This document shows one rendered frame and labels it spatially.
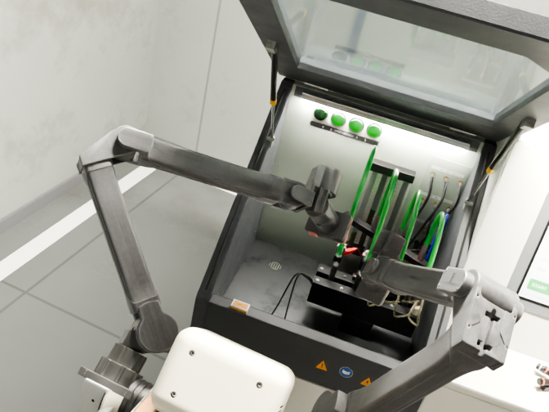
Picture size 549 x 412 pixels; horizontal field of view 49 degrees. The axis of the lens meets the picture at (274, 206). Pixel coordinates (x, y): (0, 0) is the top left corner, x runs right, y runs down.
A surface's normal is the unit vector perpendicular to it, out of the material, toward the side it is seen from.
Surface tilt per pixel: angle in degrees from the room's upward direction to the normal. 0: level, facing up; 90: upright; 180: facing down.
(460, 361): 102
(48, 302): 0
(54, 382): 0
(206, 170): 48
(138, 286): 39
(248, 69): 90
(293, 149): 90
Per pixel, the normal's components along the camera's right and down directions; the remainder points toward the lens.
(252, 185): 0.32, -0.15
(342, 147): -0.27, 0.47
